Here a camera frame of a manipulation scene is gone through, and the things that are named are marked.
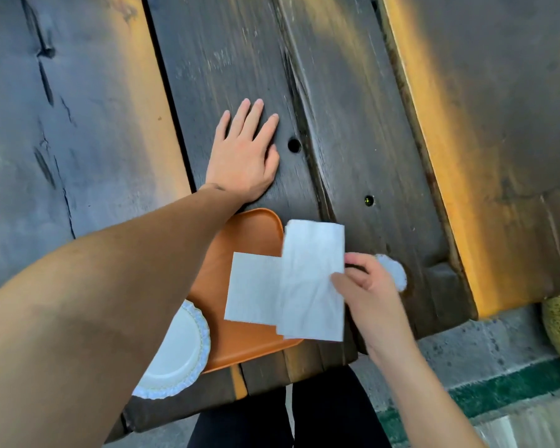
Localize person's left hand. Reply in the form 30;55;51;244
205;98;281;204

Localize person's right hand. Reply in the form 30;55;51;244
331;252;419;356

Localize white paper napkin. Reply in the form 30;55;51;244
224;219;346;343

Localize person's right forearm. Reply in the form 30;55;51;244
368;337;489;448

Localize person's left forearm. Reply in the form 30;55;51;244
0;183;249;448

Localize small white round paper piece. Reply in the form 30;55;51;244
375;254;408;293

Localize orange plastic tray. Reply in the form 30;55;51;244
186;208;305;374

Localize person's black trousers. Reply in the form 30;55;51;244
186;365;393;448

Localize white fluted paper plate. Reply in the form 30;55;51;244
131;299;212;401

